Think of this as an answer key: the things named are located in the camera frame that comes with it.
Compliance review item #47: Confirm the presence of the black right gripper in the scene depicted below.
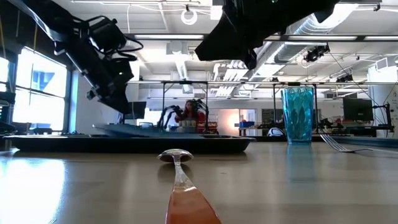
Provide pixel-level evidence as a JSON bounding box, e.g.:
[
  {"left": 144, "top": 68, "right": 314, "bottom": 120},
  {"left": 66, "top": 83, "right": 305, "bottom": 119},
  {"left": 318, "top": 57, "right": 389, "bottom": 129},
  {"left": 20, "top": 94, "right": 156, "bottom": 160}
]
[{"left": 194, "top": 0, "right": 342, "bottom": 71}]

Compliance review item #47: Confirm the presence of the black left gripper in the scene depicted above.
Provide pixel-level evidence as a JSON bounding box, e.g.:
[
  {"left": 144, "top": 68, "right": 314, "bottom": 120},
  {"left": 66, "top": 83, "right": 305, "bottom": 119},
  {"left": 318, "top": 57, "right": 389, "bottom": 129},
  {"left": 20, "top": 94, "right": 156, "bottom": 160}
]
[{"left": 66, "top": 39, "right": 135, "bottom": 115}]

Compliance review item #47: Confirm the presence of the blue plate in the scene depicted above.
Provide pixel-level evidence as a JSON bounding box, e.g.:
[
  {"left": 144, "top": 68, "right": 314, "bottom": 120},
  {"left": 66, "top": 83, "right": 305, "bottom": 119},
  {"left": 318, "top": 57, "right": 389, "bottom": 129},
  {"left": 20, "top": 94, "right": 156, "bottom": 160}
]
[{"left": 92, "top": 123, "right": 203, "bottom": 139}]

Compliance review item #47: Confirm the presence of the blue faceted plastic cup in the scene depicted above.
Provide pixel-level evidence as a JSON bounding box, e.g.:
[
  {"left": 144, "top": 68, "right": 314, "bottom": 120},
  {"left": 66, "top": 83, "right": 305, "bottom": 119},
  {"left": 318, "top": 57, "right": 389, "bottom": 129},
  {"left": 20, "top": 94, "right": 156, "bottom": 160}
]
[{"left": 280, "top": 86, "right": 315, "bottom": 145}]

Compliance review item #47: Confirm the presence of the orange handled metal spoon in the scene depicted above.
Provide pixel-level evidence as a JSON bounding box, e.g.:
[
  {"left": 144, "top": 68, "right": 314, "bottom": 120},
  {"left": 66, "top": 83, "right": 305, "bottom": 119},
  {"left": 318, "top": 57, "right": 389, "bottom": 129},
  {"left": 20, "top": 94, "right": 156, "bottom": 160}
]
[{"left": 157, "top": 148, "right": 222, "bottom": 224}]

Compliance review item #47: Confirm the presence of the silver metal fork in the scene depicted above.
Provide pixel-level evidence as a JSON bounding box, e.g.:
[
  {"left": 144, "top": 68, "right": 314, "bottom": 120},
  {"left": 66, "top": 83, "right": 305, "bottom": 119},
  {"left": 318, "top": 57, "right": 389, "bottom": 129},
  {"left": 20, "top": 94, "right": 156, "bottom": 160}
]
[{"left": 320, "top": 133, "right": 398, "bottom": 154}]

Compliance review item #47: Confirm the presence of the black serving tray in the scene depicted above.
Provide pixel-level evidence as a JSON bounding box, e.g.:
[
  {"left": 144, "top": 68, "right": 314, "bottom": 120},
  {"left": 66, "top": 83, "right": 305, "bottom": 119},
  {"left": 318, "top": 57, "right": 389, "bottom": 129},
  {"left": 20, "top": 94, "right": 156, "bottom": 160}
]
[{"left": 2, "top": 133, "right": 256, "bottom": 154}]

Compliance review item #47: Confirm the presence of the long ceiling light fixture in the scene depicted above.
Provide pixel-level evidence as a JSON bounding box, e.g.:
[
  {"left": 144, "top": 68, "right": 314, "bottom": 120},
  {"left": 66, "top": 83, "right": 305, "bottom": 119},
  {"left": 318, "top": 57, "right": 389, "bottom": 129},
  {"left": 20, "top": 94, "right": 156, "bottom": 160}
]
[{"left": 133, "top": 34, "right": 205, "bottom": 40}]

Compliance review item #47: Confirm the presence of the seated person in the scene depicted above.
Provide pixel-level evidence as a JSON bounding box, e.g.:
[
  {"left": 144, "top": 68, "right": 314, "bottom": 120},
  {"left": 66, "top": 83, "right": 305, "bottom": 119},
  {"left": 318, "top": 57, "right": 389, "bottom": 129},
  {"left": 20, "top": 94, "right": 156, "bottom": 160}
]
[{"left": 175, "top": 99, "right": 206, "bottom": 126}]

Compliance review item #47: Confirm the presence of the black stand base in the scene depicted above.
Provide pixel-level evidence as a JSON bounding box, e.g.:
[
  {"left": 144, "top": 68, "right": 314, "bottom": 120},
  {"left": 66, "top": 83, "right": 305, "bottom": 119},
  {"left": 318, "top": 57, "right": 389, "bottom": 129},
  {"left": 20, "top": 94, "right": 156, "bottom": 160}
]
[{"left": 0, "top": 90, "right": 32, "bottom": 138}]

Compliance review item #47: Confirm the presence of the large black monitor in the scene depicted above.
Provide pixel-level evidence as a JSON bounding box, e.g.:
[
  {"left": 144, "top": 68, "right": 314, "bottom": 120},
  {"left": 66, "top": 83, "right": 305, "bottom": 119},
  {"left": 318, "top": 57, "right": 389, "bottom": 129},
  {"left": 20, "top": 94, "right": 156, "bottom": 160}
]
[{"left": 343, "top": 98, "right": 374, "bottom": 122}]

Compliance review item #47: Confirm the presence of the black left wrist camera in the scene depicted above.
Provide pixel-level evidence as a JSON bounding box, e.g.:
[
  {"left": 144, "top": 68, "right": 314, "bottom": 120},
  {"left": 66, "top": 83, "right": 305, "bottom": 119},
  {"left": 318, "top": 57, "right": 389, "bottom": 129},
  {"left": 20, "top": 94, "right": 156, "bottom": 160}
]
[{"left": 88, "top": 16, "right": 129, "bottom": 54}]

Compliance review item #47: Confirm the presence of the black metal table frame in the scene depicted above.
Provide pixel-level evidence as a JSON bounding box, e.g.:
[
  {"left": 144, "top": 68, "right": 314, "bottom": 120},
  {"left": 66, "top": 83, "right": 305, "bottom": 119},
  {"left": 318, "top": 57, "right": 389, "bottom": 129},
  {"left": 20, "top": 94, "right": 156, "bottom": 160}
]
[{"left": 160, "top": 80, "right": 210, "bottom": 133}]

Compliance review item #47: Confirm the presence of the silver ventilation duct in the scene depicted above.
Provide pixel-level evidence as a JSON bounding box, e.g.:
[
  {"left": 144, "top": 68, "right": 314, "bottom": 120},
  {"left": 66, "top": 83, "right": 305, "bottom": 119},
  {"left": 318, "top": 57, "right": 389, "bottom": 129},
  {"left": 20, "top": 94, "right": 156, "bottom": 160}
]
[{"left": 248, "top": 12, "right": 358, "bottom": 82}]

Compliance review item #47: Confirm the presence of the coiled white cable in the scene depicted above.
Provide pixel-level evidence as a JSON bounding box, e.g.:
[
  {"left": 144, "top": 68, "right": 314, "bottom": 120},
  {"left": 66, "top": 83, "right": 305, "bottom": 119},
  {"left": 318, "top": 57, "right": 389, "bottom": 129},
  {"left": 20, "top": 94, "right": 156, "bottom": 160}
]
[{"left": 180, "top": 8, "right": 198, "bottom": 26}]

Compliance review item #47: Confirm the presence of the black ceiling mounted camera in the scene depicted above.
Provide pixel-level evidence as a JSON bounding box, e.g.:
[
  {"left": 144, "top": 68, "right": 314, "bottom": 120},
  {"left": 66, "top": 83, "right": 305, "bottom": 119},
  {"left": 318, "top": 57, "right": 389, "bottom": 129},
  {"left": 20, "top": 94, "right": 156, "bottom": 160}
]
[{"left": 303, "top": 44, "right": 331, "bottom": 63}]

